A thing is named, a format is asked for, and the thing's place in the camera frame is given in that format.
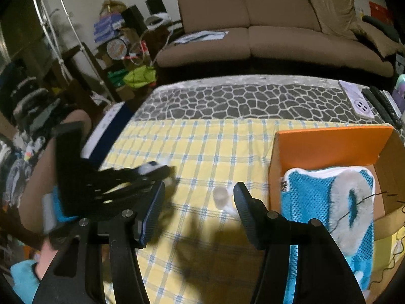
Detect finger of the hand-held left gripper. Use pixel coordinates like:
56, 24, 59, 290
95, 177, 179, 205
95, 165, 171, 185

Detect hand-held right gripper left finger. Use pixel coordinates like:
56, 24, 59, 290
32, 180, 167, 304

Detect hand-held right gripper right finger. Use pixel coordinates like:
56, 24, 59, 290
233, 182, 368, 304

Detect small translucent cup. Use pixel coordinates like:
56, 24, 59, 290
213, 186, 229, 210

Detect blue mesh pouch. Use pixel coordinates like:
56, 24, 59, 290
280, 165, 378, 304

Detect orange cardboard box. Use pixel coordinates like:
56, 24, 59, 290
268, 124, 405, 244

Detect grey fur earmuffs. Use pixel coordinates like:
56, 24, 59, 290
329, 168, 377, 257

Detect person's left forearm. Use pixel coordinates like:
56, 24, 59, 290
19, 109, 92, 238

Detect yellow plaid cloth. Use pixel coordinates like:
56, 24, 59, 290
98, 119, 396, 304

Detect green bag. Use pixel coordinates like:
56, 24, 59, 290
123, 66, 158, 88

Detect person's teal clothing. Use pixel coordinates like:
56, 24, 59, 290
9, 258, 43, 301

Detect white metal rack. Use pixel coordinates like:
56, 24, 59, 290
25, 0, 114, 103

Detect stack of blue boxes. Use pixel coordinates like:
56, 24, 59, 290
93, 14, 124, 42

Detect white purple power strip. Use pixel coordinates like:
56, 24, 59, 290
338, 79, 375, 120

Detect papers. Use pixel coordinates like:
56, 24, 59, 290
173, 30, 229, 44

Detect black speaker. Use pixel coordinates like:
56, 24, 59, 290
122, 5, 148, 29

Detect brown sofa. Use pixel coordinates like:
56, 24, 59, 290
156, 0, 396, 78

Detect black remote control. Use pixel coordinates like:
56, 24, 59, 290
370, 85, 404, 124
361, 88, 394, 124

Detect purple cup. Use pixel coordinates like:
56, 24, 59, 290
392, 73, 405, 108

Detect brown sofa cushion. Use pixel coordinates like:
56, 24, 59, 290
305, 0, 359, 40

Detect dark green garment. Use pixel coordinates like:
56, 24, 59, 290
362, 15, 401, 42

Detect red box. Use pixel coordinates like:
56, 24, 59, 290
369, 2, 394, 23

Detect black cable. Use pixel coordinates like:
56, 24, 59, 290
329, 192, 405, 295

